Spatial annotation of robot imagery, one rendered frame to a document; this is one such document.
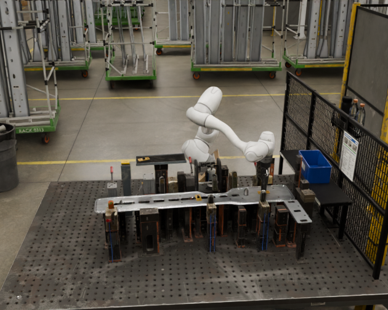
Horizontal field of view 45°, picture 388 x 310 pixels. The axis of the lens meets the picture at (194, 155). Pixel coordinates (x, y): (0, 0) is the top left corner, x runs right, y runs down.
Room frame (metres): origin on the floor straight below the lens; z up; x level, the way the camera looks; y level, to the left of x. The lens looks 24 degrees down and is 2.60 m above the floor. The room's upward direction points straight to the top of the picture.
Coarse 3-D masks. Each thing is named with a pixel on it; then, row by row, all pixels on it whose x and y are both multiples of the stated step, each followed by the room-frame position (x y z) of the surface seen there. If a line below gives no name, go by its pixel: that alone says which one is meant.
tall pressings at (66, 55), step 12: (48, 0) 10.14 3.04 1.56; (60, 0) 10.10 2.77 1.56; (60, 12) 10.07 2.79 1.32; (60, 24) 10.05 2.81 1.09; (24, 36) 10.01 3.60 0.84; (36, 36) 10.03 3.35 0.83; (48, 36) 10.24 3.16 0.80; (60, 36) 10.05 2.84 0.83; (24, 48) 9.93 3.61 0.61; (36, 48) 9.97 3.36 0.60; (48, 48) 10.07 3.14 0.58; (60, 48) 10.10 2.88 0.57; (12, 60) 9.94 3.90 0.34; (24, 60) 9.70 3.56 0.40; (36, 60) 9.95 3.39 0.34; (48, 60) 10.04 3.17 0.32
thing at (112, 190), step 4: (108, 184) 2.90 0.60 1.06; (112, 184) 2.90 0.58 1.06; (116, 184) 2.91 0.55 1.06; (108, 188) 2.84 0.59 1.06; (112, 188) 2.85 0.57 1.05; (116, 188) 2.86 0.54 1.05; (108, 192) 2.85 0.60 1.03; (112, 192) 2.85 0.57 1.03; (116, 192) 2.85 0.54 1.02; (108, 196) 2.84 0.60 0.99; (112, 196) 2.85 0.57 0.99; (116, 196) 2.85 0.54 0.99; (116, 204) 2.86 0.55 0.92
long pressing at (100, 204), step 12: (192, 192) 2.89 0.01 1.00; (228, 192) 2.89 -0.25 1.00; (240, 192) 2.89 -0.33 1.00; (252, 192) 2.89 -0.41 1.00; (276, 192) 2.89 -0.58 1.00; (288, 192) 2.89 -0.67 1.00; (96, 204) 2.73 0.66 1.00; (120, 204) 2.72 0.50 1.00; (132, 204) 2.72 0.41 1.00; (144, 204) 2.72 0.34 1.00; (156, 204) 2.72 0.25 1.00; (168, 204) 2.72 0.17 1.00; (180, 204) 2.72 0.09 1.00; (192, 204) 2.73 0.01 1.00; (204, 204) 2.73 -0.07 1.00; (216, 204) 2.74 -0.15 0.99; (240, 204) 2.73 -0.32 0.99
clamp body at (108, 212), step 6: (108, 210) 2.54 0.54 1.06; (114, 210) 2.54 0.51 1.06; (108, 216) 2.49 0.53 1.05; (114, 216) 2.49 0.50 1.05; (108, 222) 2.48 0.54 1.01; (114, 222) 2.49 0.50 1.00; (108, 228) 2.49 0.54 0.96; (114, 228) 2.49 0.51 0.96; (108, 234) 2.50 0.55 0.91; (114, 234) 2.51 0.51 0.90; (108, 240) 2.50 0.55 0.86; (114, 240) 2.50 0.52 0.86; (108, 246) 2.50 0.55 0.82; (114, 246) 2.50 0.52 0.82; (108, 252) 2.49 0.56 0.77; (114, 252) 2.50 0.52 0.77; (120, 252) 2.56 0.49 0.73; (114, 258) 2.50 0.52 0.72; (120, 258) 2.50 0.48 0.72
